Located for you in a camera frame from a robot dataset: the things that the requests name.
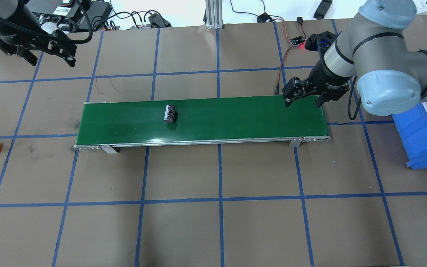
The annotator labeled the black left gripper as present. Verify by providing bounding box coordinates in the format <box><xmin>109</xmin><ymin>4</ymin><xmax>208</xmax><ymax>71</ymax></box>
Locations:
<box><xmin>0</xmin><ymin>37</ymin><xmax>77</xmax><ymax>67</ymax></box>

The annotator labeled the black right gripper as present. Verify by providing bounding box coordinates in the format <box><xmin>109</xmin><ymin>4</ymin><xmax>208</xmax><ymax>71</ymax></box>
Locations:
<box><xmin>282</xmin><ymin>66</ymin><xmax>350</xmax><ymax>108</ymax></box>

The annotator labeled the black cylindrical capacitor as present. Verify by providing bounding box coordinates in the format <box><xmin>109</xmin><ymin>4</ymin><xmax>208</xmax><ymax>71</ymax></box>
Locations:
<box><xmin>164</xmin><ymin>105</ymin><xmax>178</xmax><ymax>124</ymax></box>

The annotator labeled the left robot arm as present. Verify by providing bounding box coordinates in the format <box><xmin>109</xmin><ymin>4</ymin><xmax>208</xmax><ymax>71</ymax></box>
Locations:
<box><xmin>0</xmin><ymin>0</ymin><xmax>93</xmax><ymax>67</ymax></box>

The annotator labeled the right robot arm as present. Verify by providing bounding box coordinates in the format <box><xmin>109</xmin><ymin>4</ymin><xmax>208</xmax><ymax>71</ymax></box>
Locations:
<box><xmin>282</xmin><ymin>0</ymin><xmax>427</xmax><ymax>116</ymax></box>

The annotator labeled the green conveyor belt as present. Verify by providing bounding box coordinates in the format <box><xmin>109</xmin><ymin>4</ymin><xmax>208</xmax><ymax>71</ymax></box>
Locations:
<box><xmin>74</xmin><ymin>96</ymin><xmax>331</xmax><ymax>154</ymax></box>

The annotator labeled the small black controller box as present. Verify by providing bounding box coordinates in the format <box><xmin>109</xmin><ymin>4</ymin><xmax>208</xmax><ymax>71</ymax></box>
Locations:
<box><xmin>256</xmin><ymin>13</ymin><xmax>274</xmax><ymax>23</ymax></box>

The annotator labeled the blue plastic bin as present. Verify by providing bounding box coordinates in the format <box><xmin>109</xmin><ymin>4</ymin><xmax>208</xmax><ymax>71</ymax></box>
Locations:
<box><xmin>393</xmin><ymin>102</ymin><xmax>427</xmax><ymax>169</ymax></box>

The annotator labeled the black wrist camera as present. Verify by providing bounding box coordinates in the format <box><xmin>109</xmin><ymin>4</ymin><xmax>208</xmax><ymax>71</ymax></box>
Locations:
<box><xmin>304</xmin><ymin>32</ymin><xmax>337</xmax><ymax>53</ymax></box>

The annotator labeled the red black power cable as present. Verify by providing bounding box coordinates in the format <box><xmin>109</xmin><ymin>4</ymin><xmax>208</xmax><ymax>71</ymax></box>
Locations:
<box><xmin>275</xmin><ymin>16</ymin><xmax>307</xmax><ymax>95</ymax></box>

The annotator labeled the aluminium frame post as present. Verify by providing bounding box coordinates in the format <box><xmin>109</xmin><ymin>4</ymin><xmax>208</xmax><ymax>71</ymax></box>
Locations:
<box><xmin>204</xmin><ymin>0</ymin><xmax>224</xmax><ymax>29</ymax></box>

